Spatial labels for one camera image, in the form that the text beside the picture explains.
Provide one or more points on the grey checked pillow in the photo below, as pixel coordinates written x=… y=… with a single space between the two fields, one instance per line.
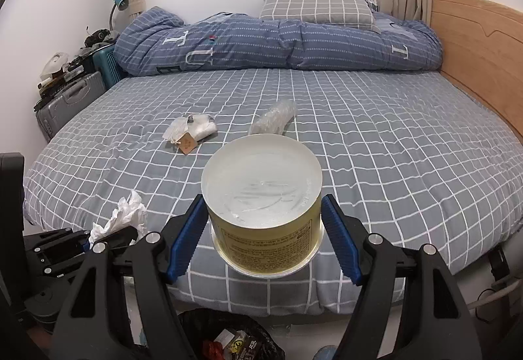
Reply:
x=318 y=10

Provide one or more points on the red plastic bag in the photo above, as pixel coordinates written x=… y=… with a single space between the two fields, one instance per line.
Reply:
x=213 y=351

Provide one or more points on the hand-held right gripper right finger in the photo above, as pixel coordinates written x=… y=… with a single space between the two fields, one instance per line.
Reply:
x=343 y=245

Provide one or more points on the clear packet with white cloth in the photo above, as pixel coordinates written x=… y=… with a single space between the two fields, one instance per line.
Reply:
x=196 y=125

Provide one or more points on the black printed wrapper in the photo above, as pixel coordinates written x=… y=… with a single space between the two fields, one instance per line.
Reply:
x=251 y=349

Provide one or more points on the yellow can with white lid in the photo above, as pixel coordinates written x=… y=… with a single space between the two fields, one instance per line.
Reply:
x=261 y=188

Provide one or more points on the black trash bag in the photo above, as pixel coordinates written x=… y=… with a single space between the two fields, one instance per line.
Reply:
x=192 y=323

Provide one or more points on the wooden headboard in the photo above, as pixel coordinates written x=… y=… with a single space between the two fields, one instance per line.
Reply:
x=478 y=45

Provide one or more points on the brown paper tag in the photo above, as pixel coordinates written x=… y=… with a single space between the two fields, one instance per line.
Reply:
x=188 y=143

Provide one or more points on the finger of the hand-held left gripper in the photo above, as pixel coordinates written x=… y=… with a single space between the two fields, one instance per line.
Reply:
x=122 y=238

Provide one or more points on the white tissue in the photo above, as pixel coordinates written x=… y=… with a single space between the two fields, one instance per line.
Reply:
x=122 y=217

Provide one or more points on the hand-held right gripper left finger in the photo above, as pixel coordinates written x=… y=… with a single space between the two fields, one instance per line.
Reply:
x=186 y=241

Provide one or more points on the yellow and white wrapper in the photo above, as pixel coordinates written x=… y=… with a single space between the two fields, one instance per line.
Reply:
x=231 y=341

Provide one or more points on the grey suitcase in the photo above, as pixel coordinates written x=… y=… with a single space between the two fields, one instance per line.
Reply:
x=69 y=102

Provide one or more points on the dark cloth bundle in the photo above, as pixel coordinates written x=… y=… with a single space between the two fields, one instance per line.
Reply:
x=100 y=38

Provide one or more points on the blue slipper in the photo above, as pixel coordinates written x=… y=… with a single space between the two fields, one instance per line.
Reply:
x=327 y=354

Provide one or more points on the teal desk lamp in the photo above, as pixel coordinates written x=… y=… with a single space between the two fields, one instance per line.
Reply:
x=119 y=2

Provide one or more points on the bed with grey checked sheet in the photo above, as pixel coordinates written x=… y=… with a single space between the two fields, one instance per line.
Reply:
x=388 y=139

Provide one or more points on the teal suitcase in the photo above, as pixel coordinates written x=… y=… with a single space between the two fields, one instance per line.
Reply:
x=107 y=65

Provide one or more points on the blue striped duvet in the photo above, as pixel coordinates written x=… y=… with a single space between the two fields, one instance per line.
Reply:
x=265 y=41

